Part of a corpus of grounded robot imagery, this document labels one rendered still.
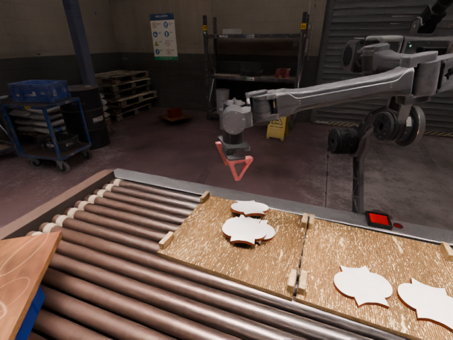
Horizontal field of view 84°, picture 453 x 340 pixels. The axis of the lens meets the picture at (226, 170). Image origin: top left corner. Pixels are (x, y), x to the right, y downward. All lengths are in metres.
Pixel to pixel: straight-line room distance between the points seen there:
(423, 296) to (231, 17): 5.34
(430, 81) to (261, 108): 0.38
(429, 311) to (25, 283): 0.92
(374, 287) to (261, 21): 5.09
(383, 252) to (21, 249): 1.01
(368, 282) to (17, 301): 0.81
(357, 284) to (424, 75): 0.53
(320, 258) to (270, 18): 4.96
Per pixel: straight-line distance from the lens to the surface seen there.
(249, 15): 5.56
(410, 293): 0.84
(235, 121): 0.58
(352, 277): 0.81
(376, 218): 1.09
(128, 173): 1.36
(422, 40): 1.39
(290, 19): 5.39
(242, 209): 0.93
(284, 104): 0.65
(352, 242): 0.93
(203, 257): 0.80
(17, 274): 0.78
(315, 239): 0.90
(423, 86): 0.77
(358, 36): 5.30
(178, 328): 0.70
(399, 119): 1.44
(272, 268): 0.78
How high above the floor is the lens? 1.51
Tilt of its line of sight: 27 degrees down
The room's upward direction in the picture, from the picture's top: straight up
